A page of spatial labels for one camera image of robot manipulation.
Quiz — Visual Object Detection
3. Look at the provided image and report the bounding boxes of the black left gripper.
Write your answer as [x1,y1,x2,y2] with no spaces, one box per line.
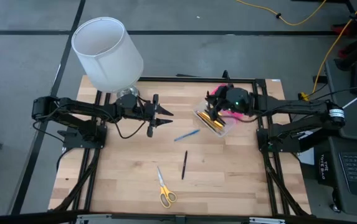
[115,93,174,138]

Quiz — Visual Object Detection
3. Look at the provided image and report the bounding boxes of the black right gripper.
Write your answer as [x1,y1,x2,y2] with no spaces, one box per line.
[205,83,256,126]

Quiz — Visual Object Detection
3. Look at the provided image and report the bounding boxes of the blue pen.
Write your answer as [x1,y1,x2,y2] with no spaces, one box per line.
[174,129,201,142]

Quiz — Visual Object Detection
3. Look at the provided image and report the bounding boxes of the black pen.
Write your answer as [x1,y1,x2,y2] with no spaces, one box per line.
[181,150,189,180]

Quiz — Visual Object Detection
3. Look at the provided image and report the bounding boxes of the yellow grey scissors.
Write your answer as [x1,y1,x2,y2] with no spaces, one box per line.
[156,166,178,209]

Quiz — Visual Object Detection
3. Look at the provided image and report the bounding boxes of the clear box with pink lid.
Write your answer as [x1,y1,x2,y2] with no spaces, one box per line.
[193,83,250,138]

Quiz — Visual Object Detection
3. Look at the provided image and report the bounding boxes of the white shade silver table lamp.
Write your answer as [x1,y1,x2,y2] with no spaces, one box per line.
[71,16,145,100]

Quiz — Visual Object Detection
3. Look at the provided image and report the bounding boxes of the black tote bag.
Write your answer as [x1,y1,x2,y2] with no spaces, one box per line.
[315,149,338,189]

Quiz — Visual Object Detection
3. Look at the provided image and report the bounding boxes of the black side desk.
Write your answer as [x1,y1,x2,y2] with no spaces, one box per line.
[323,58,357,218]

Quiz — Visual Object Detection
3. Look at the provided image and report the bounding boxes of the black aluminium table frame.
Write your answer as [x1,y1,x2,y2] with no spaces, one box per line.
[0,76,353,224]

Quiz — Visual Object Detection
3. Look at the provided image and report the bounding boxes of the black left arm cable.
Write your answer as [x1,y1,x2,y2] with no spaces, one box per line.
[97,105,148,139]

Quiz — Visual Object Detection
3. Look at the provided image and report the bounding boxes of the yellow extension cable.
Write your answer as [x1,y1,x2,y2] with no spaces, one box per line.
[234,0,328,27]
[299,0,357,103]

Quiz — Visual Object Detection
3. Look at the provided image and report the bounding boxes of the silver frame bracket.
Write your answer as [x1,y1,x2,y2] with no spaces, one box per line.
[248,217,287,224]
[75,213,113,224]

